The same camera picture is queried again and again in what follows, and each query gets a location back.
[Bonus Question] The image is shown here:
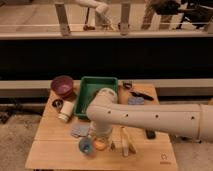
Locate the blue sponge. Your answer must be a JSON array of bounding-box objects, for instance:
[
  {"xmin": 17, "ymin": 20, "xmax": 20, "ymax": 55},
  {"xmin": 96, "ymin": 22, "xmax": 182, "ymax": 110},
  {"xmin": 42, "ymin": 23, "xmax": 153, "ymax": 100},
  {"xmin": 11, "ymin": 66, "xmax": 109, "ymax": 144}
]
[{"xmin": 128, "ymin": 97, "xmax": 145, "ymax": 105}]

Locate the purple bowl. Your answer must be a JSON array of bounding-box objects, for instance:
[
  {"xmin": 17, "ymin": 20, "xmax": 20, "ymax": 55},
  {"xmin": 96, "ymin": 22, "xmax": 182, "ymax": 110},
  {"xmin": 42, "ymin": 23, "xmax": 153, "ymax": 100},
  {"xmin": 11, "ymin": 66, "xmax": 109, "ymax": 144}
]
[{"xmin": 50, "ymin": 75, "xmax": 74, "ymax": 98}]

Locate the peeled banana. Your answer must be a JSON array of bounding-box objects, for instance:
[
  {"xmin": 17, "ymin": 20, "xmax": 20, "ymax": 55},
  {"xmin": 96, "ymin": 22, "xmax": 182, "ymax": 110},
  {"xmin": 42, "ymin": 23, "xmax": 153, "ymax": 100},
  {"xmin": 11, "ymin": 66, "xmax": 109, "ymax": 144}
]
[{"xmin": 120, "ymin": 127, "xmax": 137, "ymax": 157}]

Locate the grey folded cloth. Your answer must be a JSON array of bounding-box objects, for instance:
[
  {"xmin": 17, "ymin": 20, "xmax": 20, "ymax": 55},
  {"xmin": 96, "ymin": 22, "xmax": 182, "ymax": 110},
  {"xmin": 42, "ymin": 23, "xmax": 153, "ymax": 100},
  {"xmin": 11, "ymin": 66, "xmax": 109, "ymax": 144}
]
[{"xmin": 71, "ymin": 124, "xmax": 90, "ymax": 137}]

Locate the blue plastic cup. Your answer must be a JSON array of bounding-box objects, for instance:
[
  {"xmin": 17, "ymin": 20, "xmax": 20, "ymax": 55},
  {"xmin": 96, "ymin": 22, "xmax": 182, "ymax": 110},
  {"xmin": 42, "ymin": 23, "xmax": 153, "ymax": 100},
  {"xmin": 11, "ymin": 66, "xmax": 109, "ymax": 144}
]
[{"xmin": 79, "ymin": 137, "xmax": 93, "ymax": 155}]

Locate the green plastic tray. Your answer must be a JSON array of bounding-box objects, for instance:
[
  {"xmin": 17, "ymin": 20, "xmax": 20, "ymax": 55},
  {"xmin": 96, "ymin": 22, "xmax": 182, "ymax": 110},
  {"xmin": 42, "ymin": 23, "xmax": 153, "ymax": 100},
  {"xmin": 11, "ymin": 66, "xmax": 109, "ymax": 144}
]
[{"xmin": 74, "ymin": 76, "xmax": 118, "ymax": 120}]

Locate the white cylindrical cup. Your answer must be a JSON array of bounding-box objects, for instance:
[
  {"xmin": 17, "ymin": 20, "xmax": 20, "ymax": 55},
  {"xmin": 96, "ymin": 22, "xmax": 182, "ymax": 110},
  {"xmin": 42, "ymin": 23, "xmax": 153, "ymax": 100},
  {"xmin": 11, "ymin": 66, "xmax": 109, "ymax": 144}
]
[{"xmin": 58, "ymin": 101, "xmax": 74, "ymax": 122}]

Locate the black remote control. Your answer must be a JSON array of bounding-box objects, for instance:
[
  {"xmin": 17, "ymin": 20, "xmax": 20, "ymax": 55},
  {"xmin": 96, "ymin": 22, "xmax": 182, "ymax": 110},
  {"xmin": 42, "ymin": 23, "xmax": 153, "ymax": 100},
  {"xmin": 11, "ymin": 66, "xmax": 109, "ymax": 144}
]
[{"xmin": 145, "ymin": 130, "xmax": 156, "ymax": 139}]

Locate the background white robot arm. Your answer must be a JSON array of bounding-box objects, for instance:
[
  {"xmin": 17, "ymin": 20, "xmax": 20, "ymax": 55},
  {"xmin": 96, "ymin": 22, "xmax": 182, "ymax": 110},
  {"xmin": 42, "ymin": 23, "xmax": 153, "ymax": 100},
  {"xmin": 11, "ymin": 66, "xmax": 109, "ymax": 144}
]
[{"xmin": 75, "ymin": 0, "xmax": 111, "ymax": 31}]

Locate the dark tape roll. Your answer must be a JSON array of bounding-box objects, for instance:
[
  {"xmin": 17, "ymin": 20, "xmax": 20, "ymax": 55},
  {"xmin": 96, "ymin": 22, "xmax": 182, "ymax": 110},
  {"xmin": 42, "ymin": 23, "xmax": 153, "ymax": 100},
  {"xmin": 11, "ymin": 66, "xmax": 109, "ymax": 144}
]
[{"xmin": 123, "ymin": 82, "xmax": 133, "ymax": 90}]

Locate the wooden folding table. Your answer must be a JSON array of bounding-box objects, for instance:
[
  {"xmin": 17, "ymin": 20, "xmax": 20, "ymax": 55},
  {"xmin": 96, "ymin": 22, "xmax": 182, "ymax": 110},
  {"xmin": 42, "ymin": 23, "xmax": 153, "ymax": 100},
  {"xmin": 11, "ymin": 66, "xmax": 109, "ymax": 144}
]
[{"xmin": 25, "ymin": 92, "xmax": 178, "ymax": 171}]

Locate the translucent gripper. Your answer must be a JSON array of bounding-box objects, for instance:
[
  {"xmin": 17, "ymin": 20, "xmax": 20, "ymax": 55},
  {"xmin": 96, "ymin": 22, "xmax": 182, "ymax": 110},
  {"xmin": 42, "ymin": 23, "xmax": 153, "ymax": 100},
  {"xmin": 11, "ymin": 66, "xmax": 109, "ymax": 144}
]
[{"xmin": 93, "ymin": 135, "xmax": 112, "ymax": 150}]

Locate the yellow red apple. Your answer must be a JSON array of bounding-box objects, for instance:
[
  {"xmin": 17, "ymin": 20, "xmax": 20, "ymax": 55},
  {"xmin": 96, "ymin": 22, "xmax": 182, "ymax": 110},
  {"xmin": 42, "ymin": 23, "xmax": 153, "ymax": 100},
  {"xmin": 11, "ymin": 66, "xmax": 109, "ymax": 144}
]
[{"xmin": 93, "ymin": 140, "xmax": 107, "ymax": 151}]

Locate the small black round lid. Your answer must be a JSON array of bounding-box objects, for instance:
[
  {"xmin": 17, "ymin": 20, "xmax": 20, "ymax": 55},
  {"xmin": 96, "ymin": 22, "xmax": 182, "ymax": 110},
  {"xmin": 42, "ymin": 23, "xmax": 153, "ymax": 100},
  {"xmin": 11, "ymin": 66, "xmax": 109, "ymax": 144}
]
[{"xmin": 52, "ymin": 99, "xmax": 63, "ymax": 108}]

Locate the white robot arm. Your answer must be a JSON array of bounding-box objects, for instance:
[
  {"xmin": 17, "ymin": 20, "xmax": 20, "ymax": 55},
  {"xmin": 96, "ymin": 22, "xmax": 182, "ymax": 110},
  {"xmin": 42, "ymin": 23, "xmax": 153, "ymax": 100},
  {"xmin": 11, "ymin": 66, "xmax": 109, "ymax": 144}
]
[{"xmin": 86, "ymin": 88, "xmax": 213, "ymax": 142}]

